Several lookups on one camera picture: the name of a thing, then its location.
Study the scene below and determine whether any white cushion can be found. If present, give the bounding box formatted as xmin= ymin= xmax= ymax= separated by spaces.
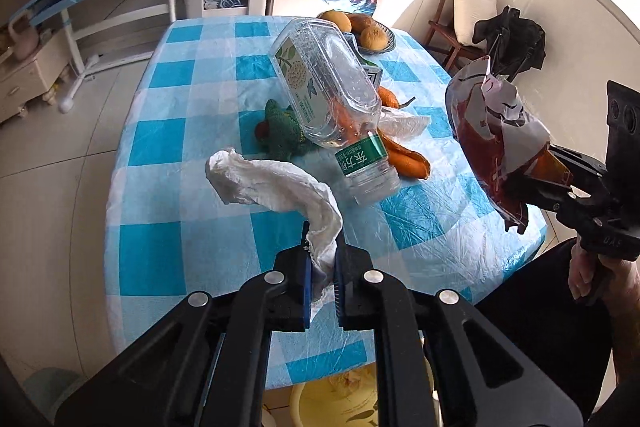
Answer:
xmin=452 ymin=0 xmax=498 ymax=48

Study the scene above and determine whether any round yellow-brown fruit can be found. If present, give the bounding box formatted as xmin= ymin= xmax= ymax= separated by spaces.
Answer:
xmin=361 ymin=26 xmax=387 ymax=50

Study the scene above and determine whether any drink carton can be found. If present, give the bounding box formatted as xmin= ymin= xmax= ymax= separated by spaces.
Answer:
xmin=361 ymin=61 xmax=384 ymax=88

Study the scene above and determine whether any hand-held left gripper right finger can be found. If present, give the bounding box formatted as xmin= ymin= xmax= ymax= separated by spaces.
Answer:
xmin=334 ymin=246 xmax=585 ymax=427

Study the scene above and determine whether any fruit bowl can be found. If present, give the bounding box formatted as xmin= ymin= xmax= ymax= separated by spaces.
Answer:
xmin=350 ymin=21 xmax=396 ymax=55

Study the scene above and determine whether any yellow mango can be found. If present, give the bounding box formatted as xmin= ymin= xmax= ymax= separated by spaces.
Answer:
xmin=320 ymin=10 xmax=352 ymax=32

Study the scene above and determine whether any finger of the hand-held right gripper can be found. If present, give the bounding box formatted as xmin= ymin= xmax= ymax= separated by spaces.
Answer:
xmin=549 ymin=147 xmax=607 ymax=188
xmin=502 ymin=174 xmax=593 ymax=212

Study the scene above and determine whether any white paper towel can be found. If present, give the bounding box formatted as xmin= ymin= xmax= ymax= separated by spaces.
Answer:
xmin=206 ymin=148 xmax=345 ymax=318

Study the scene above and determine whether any yellow plastic bin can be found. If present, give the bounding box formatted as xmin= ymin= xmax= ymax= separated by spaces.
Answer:
xmin=262 ymin=364 xmax=436 ymax=427

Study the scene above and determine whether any cream television cabinet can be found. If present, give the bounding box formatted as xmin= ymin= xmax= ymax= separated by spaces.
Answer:
xmin=0 ymin=27 xmax=71 ymax=125

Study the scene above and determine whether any person's black clothing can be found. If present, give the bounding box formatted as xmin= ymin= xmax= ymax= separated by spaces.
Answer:
xmin=475 ymin=239 xmax=616 ymax=423

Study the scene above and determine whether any person's right forearm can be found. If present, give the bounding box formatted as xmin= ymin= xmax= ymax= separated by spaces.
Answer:
xmin=602 ymin=292 xmax=640 ymax=388

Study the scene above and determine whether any orange carrot with stem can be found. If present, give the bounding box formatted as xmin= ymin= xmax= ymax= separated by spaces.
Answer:
xmin=377 ymin=86 xmax=417 ymax=110

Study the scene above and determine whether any wooden chair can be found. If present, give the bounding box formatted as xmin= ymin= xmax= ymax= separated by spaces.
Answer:
xmin=427 ymin=0 xmax=493 ymax=70

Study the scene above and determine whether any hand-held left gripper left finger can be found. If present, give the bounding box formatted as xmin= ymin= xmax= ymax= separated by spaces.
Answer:
xmin=54 ymin=248 xmax=313 ymax=427

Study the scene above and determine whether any red and white snack bag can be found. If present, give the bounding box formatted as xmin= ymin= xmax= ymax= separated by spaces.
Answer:
xmin=445 ymin=57 xmax=573 ymax=235

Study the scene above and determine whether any white plastic bag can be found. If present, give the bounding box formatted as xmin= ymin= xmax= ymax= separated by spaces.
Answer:
xmin=380 ymin=107 xmax=432 ymax=140

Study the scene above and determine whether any brown potato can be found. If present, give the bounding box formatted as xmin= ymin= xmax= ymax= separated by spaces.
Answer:
xmin=348 ymin=14 xmax=377 ymax=35

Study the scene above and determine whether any large clear plastic bottle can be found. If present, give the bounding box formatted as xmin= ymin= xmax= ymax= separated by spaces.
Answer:
xmin=270 ymin=18 xmax=382 ymax=150

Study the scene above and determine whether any person's right hand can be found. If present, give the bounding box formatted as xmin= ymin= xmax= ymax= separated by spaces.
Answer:
xmin=568 ymin=241 xmax=640 ymax=303

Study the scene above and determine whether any blue checked tablecloth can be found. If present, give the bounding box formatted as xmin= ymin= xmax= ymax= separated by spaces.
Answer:
xmin=105 ymin=14 xmax=548 ymax=390

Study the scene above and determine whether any small green label plastic bottle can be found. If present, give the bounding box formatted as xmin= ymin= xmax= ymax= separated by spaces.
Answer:
xmin=334 ymin=132 xmax=401 ymax=206

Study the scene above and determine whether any pale grey plastic chair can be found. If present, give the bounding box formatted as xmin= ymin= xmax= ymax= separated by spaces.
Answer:
xmin=22 ymin=369 xmax=88 ymax=427

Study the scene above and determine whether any black umbrella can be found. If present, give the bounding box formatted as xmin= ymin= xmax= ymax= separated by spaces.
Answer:
xmin=472 ymin=6 xmax=547 ymax=82

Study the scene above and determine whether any green knitted toy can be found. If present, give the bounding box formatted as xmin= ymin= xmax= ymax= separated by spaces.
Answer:
xmin=255 ymin=99 xmax=313 ymax=160

